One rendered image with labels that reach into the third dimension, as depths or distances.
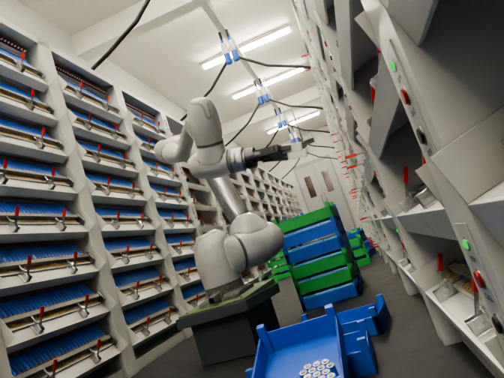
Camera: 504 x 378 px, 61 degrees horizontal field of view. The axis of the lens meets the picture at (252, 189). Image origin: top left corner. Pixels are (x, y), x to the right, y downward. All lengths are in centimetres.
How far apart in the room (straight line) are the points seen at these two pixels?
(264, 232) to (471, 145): 145
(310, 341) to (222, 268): 67
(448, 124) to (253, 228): 145
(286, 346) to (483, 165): 85
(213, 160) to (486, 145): 121
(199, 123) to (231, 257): 55
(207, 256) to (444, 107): 139
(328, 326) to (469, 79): 82
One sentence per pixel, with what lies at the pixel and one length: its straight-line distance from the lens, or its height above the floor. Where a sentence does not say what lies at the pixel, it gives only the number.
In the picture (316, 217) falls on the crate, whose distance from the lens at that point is 217.
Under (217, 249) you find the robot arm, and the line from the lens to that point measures 171.
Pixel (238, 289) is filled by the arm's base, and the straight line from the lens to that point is 173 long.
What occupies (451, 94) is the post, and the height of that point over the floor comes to 41.
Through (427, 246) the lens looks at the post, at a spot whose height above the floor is 23.
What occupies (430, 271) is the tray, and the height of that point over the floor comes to 17.
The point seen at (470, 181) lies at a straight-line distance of 41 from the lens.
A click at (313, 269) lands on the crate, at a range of 219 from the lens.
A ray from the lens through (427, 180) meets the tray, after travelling 50.
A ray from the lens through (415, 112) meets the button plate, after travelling 45.
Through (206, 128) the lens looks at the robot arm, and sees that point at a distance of 152.
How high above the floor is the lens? 33
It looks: 9 degrees up
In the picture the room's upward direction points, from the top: 19 degrees counter-clockwise
